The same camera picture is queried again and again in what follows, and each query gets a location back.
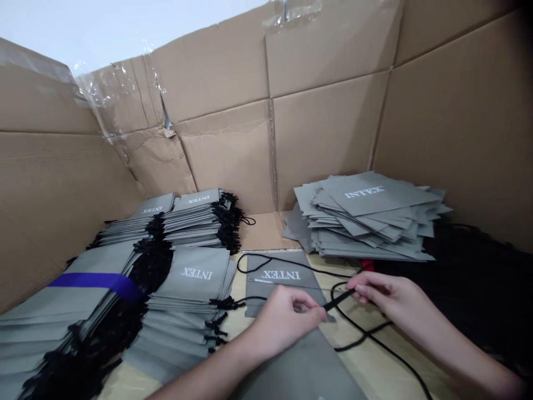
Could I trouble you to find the person's left hand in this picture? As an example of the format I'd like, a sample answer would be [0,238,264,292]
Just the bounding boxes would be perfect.
[244,285,329,364]

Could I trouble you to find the person's right hand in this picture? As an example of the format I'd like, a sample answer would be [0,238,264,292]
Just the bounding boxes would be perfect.
[346,273,422,331]

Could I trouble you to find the thin metal threading wire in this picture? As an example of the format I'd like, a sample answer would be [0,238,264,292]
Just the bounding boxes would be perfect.
[248,276,351,292]

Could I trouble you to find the black drawstring cord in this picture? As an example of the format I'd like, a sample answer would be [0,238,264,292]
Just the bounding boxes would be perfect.
[237,252,435,400]

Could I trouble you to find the plain grey bag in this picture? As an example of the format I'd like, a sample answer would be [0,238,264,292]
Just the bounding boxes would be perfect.
[231,321,369,400]

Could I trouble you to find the single grey printed bag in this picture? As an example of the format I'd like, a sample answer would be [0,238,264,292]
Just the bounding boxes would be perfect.
[244,251,336,324]

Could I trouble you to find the purple tape band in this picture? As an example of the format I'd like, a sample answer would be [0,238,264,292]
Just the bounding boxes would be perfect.
[47,273,147,307]

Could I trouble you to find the large brown cardboard box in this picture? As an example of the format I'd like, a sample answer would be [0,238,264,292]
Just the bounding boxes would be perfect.
[0,0,533,316]

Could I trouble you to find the clear packing tape strips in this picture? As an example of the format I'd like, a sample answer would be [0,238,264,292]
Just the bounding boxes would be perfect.
[0,0,324,144]

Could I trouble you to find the loose pile grey cordless bags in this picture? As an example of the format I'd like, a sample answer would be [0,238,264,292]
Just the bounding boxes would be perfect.
[282,170,455,262]

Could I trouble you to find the heap of black cords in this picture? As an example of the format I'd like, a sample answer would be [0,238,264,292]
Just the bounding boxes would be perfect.
[374,221,533,378]

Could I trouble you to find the low stack grey drawstring bags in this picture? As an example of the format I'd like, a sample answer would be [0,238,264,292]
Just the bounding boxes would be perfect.
[123,246,247,386]

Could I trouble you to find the tall stack grey drawstring bags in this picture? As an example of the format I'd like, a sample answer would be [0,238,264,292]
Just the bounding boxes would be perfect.
[160,187,255,256]

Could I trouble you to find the small stack grey drawstring bags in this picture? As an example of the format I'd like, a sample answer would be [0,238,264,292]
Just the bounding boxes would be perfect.
[89,193,177,250]

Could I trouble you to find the banded stack grey drawstring bags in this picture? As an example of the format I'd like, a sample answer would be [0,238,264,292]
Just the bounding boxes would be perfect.
[0,241,172,400]

